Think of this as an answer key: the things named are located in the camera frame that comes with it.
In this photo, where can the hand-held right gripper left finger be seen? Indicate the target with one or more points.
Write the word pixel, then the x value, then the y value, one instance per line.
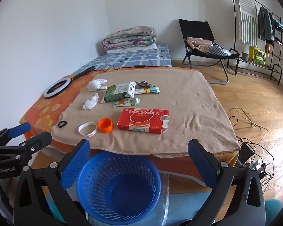
pixel 76 163

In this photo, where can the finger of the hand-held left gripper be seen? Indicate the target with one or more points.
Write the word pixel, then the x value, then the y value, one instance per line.
pixel 39 140
pixel 18 130

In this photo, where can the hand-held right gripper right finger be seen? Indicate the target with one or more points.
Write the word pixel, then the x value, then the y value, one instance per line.
pixel 202 162

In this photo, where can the blue plastic mesh basket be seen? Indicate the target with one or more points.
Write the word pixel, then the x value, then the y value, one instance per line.
pixel 118 193

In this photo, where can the white plastic bag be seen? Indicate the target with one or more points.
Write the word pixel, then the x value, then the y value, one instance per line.
pixel 95 84

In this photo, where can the white rubber wristband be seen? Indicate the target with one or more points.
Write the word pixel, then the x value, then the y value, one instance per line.
pixel 88 135

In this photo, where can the black power adapter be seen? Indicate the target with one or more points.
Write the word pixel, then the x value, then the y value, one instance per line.
pixel 245 153

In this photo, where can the clear plastic bag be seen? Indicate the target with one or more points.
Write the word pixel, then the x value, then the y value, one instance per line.
pixel 166 200

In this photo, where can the beige blanket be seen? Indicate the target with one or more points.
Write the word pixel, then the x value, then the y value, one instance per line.
pixel 191 103

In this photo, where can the crumpled white tissue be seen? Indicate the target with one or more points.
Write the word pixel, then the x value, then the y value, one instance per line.
pixel 90 102

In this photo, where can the red cardboard box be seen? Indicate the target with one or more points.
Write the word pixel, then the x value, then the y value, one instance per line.
pixel 141 120

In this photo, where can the green and white packet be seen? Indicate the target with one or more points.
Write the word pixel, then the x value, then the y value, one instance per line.
pixel 115 91

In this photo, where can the white yellow teal wrapper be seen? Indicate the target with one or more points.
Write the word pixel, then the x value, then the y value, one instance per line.
pixel 148 90

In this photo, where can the brown crumpled wrapper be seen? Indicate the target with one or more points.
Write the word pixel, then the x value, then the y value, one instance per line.
pixel 143 83

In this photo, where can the black metal clothes rack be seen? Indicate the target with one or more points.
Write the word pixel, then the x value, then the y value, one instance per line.
pixel 257 64

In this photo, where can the striped cloth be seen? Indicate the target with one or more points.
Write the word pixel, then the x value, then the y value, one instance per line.
pixel 217 50

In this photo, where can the small grey pot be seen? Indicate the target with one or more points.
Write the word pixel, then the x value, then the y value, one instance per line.
pixel 245 56

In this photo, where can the blue plaid bed sheet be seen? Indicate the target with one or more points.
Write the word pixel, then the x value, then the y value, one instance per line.
pixel 132 58

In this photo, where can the yellow crate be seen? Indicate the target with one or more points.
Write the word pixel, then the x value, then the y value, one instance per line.
pixel 257 56

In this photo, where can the pink cloth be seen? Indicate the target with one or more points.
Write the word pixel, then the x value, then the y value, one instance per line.
pixel 198 42

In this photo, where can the folded white sheet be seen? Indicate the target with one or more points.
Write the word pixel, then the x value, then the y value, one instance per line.
pixel 122 50

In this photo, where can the black folding chair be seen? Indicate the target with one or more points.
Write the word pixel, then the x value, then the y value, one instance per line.
pixel 195 28

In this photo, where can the folded floral quilt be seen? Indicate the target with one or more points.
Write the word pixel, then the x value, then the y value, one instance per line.
pixel 129 37

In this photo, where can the green striped towel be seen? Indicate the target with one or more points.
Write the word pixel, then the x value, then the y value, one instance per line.
pixel 246 23

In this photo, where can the dark hanging jacket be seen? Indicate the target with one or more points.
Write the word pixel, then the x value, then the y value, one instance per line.
pixel 265 26

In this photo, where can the teal hanging garment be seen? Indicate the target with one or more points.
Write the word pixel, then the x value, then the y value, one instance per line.
pixel 279 26

